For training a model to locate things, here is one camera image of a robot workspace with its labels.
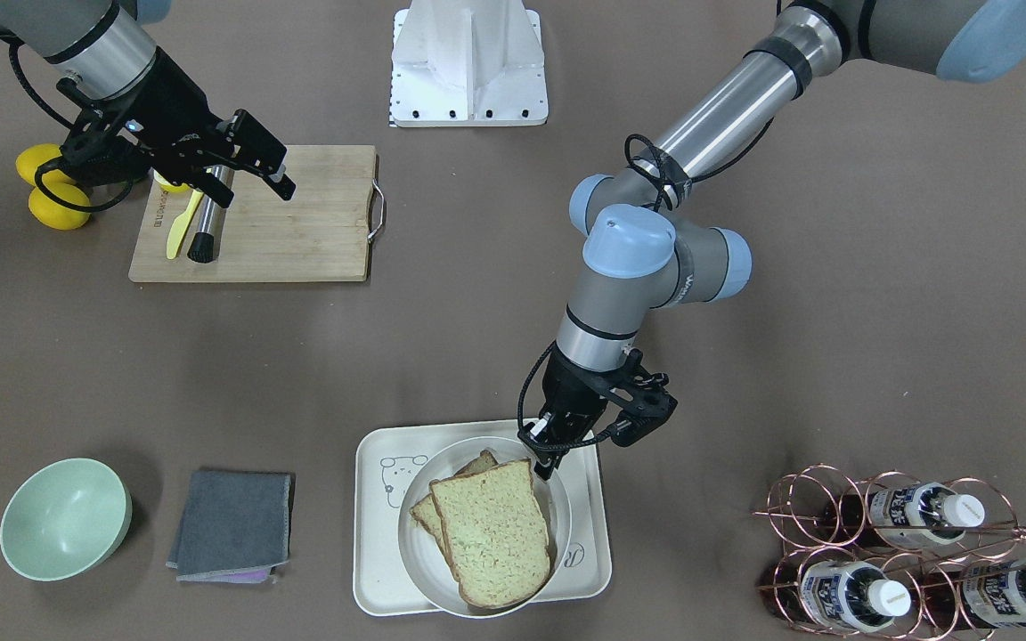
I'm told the tea bottle upper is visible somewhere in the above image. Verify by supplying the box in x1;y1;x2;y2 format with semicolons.
867;482;987;550

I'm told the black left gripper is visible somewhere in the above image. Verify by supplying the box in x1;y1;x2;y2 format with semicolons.
517;344;679;482

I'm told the yellow plastic knife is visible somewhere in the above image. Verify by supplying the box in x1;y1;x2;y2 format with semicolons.
166;190;204;261

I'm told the yellow lemon lower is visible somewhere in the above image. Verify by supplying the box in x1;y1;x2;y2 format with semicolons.
28;183;91;231

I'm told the grey folded cloth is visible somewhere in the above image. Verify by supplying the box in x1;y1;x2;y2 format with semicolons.
166;469;295;584

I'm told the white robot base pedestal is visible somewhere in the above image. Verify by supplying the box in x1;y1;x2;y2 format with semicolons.
388;1;550;127

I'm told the cream rabbit tray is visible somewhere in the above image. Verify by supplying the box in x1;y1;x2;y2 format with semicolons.
353;418;614;616

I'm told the wooden cutting board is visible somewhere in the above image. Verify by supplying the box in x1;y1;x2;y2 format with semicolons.
127;145;376;283

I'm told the mint green bowl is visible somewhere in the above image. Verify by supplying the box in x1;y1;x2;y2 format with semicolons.
0;458;132;580

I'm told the tea bottle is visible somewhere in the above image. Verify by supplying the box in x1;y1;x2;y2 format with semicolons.
960;563;1026;629
798;561;912;634
867;482;987;550

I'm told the steel muddler black tip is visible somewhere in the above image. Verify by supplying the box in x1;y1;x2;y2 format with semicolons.
187;196;225;264

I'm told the copper wire bottle rack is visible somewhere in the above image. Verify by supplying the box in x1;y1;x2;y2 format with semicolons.
757;464;1026;640

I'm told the white round plate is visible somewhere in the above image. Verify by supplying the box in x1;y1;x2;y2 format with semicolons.
396;435;575;620

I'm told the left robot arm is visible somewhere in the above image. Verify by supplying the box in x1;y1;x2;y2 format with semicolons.
517;1;1026;480

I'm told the plain bread slice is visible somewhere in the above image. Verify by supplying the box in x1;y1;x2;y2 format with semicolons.
430;459;552;610

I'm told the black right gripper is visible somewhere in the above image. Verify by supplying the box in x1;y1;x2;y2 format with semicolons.
57;50;297;208

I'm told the yellow lemon upper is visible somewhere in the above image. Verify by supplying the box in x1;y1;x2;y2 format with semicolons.
13;143;61;187

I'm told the bread slice under egg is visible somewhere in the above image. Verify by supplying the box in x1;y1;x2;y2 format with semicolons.
410;448;498;563

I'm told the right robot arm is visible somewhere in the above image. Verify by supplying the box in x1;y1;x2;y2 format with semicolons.
0;1;295;207

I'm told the halved lemon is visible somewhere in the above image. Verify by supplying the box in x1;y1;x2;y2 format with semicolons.
153;172;191;193

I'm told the yellow lemon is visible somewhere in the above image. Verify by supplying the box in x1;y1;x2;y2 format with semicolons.
13;143;61;187
28;183;91;231

